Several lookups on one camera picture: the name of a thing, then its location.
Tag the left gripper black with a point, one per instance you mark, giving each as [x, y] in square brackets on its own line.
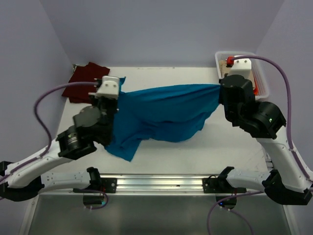
[95, 99]

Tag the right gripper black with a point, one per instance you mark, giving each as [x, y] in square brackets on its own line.
[220, 98]

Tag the blue t shirt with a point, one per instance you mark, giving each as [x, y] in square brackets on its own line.
[171, 113]

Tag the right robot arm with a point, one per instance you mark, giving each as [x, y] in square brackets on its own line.
[289, 182]

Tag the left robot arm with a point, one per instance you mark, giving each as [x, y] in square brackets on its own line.
[26, 179]

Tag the red orange t shirt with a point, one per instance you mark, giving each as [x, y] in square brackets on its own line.
[256, 90]

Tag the beige folded t shirt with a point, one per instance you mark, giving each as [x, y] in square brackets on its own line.
[224, 70]

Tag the white plastic basket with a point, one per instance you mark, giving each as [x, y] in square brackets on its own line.
[256, 71]

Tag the folded maroon t shirt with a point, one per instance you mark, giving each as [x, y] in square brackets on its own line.
[87, 73]

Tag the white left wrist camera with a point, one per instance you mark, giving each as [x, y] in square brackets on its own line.
[107, 87]

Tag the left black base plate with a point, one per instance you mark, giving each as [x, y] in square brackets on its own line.
[107, 185]

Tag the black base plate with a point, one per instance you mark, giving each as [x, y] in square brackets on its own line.
[214, 184]
[107, 185]

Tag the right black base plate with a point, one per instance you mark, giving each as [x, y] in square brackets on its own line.
[214, 184]

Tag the aluminium mounting rail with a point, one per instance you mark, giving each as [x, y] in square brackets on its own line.
[154, 183]

